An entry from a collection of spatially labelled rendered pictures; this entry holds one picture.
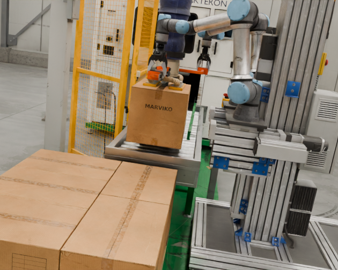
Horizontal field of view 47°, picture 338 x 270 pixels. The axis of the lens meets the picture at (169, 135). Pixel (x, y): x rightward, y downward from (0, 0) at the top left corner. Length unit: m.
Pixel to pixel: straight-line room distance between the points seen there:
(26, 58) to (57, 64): 9.07
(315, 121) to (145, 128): 1.13
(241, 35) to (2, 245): 1.49
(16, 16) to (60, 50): 9.36
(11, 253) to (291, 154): 1.43
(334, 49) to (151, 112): 9.71
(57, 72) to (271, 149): 2.16
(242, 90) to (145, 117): 0.90
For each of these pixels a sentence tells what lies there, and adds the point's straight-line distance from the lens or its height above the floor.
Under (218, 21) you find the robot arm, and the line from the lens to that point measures 2.29.
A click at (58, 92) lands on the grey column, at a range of 3.63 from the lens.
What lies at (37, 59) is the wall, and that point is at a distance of 12.51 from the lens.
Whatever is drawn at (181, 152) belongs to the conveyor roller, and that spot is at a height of 0.55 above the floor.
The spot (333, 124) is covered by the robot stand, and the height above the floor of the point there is 1.07.
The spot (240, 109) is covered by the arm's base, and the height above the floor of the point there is 1.10.
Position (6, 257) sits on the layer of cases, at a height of 0.46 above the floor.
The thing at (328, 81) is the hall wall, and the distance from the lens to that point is 12.07.
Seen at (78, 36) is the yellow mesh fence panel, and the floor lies 1.32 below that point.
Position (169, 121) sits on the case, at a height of 0.87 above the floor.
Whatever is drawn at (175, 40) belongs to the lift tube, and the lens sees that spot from 2.84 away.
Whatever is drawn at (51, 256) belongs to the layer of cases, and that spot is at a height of 0.51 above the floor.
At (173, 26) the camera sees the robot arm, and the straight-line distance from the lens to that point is 2.28.
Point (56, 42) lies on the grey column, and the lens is 3.59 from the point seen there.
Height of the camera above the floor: 1.45
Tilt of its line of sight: 14 degrees down
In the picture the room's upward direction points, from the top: 8 degrees clockwise
